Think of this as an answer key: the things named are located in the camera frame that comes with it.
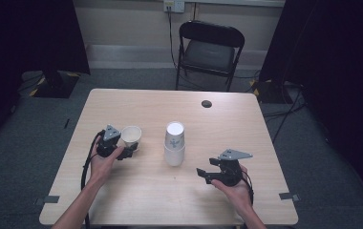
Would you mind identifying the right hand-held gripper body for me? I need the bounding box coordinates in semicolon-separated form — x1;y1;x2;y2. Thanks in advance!
208;148;254;188

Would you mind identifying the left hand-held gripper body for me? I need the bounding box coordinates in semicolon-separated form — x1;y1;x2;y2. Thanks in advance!
96;124;122;158

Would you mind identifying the white printed paper cup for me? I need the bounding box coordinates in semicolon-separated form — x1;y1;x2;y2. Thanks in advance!
164;120;185;151

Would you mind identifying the person's right hand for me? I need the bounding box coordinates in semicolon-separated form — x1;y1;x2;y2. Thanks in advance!
210;164;254;212

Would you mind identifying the person's left hand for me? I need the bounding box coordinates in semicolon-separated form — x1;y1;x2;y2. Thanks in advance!
89;143;125;189

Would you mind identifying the grey tape strip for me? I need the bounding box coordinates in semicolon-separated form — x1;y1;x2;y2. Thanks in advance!
278;192;301;202
33;195;61;206

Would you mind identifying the black stand base yellow tape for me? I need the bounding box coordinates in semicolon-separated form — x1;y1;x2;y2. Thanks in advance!
249;77;300;105
28;69;81;99

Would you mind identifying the black folding chair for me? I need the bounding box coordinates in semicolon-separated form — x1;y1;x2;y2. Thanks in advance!
175;20;246;93

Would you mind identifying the dark curtain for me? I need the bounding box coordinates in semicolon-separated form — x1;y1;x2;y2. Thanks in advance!
258;0;363;203
0;0;92;151

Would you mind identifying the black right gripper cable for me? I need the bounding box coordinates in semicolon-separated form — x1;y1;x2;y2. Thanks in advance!
241;169;255;205

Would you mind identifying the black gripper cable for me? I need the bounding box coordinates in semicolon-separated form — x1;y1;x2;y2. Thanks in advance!
241;169;255;205
80;129;106;229

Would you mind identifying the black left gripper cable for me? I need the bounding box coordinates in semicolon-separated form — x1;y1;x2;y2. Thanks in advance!
80;129;106;229

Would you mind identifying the black floor cable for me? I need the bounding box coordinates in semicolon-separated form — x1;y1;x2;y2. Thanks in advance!
270;83;302;145
263;94;308;120

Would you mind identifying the black power cable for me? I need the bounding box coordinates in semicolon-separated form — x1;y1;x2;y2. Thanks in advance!
167;7;180;71

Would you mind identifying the white wall socket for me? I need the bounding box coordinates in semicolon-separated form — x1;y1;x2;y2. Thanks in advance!
162;0;186;14

